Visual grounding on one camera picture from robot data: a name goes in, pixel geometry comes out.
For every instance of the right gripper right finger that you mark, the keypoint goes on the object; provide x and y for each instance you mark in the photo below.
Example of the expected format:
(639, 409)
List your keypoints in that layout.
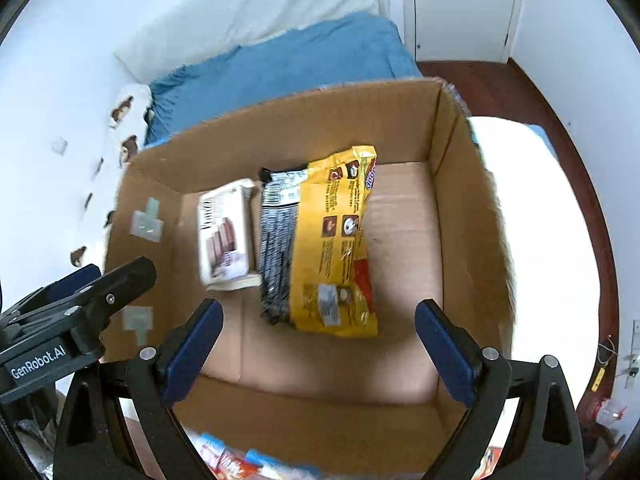
(478, 378)

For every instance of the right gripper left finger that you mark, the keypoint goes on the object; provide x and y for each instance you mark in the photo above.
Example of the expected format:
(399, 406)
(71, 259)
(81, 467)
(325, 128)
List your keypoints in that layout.
(157, 378)

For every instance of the yellow snack bag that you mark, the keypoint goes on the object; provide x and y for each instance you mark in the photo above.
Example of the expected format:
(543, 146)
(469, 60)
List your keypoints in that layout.
(331, 291)

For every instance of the white wafer biscuit pack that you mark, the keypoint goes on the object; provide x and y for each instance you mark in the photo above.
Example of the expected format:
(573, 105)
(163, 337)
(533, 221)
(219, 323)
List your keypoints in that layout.
(225, 238)

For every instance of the bear print pillow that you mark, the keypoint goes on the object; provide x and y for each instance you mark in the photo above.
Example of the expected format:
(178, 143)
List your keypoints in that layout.
(126, 130)

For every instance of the cardboard box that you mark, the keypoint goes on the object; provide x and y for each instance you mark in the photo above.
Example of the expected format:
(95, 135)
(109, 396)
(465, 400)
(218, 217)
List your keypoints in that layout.
(348, 387)

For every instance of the black snack pack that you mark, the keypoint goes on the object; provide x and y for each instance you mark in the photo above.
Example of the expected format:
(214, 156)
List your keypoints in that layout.
(278, 219)

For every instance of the blue bed sheet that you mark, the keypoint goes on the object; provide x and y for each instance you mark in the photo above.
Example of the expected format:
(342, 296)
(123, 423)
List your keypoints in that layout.
(359, 47)

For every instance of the white door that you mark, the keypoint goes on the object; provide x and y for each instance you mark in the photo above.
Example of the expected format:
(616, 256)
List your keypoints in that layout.
(460, 30)

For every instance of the white pillow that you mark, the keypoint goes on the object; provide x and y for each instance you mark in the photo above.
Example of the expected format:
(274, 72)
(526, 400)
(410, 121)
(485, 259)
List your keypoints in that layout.
(194, 30)

